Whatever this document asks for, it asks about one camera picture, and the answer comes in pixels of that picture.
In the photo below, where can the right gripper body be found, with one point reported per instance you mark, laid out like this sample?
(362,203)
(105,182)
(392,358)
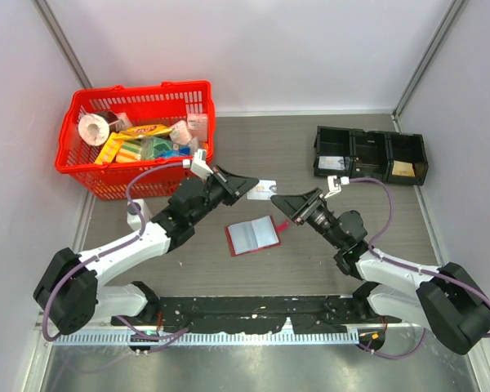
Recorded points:
(317,215)

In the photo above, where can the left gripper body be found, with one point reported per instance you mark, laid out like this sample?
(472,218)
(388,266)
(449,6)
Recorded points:
(219,190)

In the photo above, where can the white credit card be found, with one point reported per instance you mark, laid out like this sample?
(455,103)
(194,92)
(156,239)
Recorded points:
(263,191)

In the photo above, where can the red leather card holder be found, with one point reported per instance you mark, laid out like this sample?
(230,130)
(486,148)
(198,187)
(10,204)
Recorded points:
(254,235)

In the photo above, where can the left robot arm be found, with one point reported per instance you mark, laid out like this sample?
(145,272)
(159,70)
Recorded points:
(74,289)

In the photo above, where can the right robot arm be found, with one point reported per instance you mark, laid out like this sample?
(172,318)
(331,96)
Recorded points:
(445,300)

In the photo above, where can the cards in left bin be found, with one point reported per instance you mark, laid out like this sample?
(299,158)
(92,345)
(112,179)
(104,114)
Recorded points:
(331,163)

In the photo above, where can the gold card in bin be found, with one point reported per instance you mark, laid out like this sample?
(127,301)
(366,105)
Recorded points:
(401,168)

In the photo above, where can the pink white box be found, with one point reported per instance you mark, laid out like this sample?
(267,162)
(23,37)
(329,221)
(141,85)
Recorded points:
(198,126)

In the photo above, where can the green blue packet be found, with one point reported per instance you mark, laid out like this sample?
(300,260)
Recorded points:
(155,147)

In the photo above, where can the yellow chips bag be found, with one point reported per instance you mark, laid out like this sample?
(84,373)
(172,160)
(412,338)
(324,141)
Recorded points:
(134,133)

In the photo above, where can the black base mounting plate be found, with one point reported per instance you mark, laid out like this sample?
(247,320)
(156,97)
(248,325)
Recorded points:
(258,315)

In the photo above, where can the black three-compartment bin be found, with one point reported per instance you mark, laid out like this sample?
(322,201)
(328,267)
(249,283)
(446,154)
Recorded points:
(371,153)

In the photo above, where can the yellow orange striped package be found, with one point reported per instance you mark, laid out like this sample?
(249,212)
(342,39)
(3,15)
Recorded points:
(116,150)

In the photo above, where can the red plastic shopping basket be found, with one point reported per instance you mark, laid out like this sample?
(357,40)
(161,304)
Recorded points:
(166,103)

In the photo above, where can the black tape roll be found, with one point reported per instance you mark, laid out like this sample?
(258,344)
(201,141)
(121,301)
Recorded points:
(109,117)

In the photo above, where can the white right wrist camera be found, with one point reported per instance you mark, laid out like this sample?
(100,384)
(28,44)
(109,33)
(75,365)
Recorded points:
(335,184)

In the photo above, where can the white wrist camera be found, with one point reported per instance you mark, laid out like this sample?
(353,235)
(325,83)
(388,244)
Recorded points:
(335,184)
(200,163)

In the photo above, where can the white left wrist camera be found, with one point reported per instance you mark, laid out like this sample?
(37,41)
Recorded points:
(200,163)

